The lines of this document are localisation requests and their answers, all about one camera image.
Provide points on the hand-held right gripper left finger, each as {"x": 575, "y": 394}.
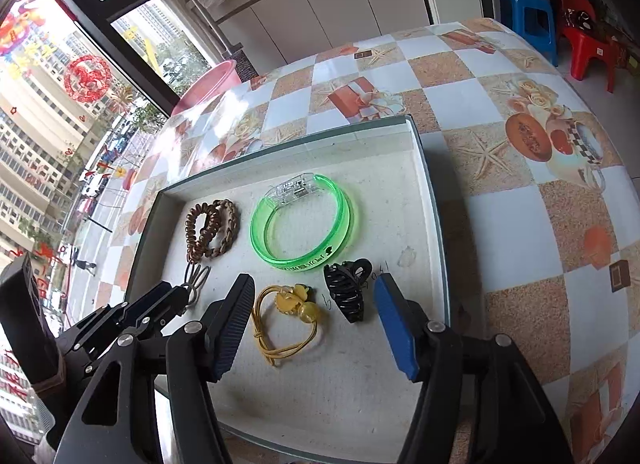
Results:
{"x": 232, "y": 324}

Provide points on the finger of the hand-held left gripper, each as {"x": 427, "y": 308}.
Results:
{"x": 145, "y": 299}
{"x": 170, "y": 306}

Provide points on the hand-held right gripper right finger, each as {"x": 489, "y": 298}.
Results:
{"x": 397, "y": 329}

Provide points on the black hair claw clip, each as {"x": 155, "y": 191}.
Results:
{"x": 345, "y": 294}

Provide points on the shallow grey-green box tray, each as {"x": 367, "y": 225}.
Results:
{"x": 350, "y": 384}

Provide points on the checkered printed tablecloth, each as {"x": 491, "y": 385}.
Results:
{"x": 525, "y": 244}

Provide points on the round red window decal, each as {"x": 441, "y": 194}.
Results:
{"x": 87, "y": 78}

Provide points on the pink plastic basin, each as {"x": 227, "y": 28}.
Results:
{"x": 215, "y": 81}

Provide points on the mop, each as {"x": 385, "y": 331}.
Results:
{"x": 241, "y": 63}

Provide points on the red plastic chair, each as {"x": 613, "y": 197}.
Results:
{"x": 585, "y": 48}

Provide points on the blue plastic stool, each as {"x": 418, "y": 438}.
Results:
{"x": 530, "y": 8}

